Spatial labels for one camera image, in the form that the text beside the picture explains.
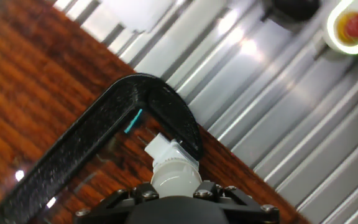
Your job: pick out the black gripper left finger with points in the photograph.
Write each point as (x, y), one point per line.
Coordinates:
(104, 208)

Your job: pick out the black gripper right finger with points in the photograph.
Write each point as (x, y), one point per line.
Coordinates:
(244, 208)

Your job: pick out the white light bulb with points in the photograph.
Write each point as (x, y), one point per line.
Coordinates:
(176, 179)

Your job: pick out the white bulb socket adapter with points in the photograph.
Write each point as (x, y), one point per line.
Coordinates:
(166, 149)

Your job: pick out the black C-clamp with steel screw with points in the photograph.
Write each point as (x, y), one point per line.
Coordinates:
(89, 130)

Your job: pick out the brown wooden board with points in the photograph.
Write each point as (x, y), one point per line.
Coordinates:
(26, 93)

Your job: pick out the black round knob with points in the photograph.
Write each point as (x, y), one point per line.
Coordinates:
(294, 8)

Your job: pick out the emergency stop button box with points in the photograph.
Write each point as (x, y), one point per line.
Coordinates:
(353, 28)

